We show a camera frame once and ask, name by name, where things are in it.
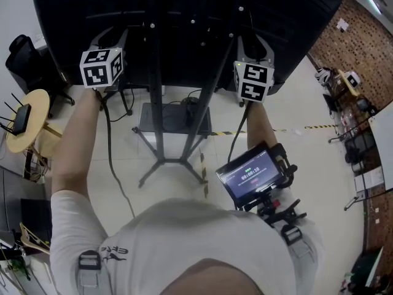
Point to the person's right forearm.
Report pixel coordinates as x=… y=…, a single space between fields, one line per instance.
x=261 y=128

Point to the white headset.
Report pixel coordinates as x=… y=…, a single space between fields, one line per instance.
x=322 y=76

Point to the black flat base plate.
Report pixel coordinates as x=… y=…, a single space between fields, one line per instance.
x=147 y=118

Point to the large black screen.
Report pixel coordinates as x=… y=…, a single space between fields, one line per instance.
x=92 y=11

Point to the grey cabinet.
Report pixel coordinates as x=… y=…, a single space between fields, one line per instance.
x=12 y=192

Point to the black router with antennas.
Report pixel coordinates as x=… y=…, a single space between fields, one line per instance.
x=24 y=118

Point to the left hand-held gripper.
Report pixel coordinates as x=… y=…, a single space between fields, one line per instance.
x=101 y=69

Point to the wooden frame piece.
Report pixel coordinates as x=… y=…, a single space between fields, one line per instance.
x=32 y=240

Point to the wooden box with printed tag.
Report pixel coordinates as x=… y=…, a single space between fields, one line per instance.
x=348 y=81

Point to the person's left forearm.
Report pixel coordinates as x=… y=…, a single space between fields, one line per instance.
x=73 y=140

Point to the black metal screen stand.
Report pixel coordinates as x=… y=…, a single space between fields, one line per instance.
x=156 y=103

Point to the white t-shirt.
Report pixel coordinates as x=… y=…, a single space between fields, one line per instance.
x=184 y=226

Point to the black office chair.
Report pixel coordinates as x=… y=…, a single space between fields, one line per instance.
x=21 y=57

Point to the yellow black floor tape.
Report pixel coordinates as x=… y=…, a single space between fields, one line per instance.
x=204 y=172
x=319 y=126

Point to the round wooden side table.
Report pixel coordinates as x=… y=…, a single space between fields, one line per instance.
x=39 y=103

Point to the white desk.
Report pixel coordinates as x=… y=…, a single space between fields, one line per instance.
x=385 y=140

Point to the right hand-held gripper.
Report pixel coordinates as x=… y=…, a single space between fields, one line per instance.
x=253 y=81

